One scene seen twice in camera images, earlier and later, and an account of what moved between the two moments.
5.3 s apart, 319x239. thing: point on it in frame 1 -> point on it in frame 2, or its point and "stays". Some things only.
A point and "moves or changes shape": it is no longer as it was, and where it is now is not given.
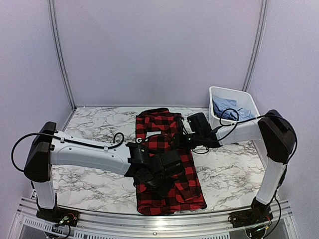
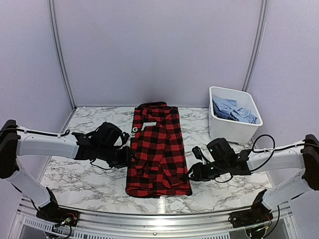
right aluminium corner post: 256,45 stays
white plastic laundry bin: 223,127 stays
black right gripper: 179,143 -> 199,174
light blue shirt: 228,108 stays
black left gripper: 160,191 -> 126,160
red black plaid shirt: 163,130 moves or changes shape
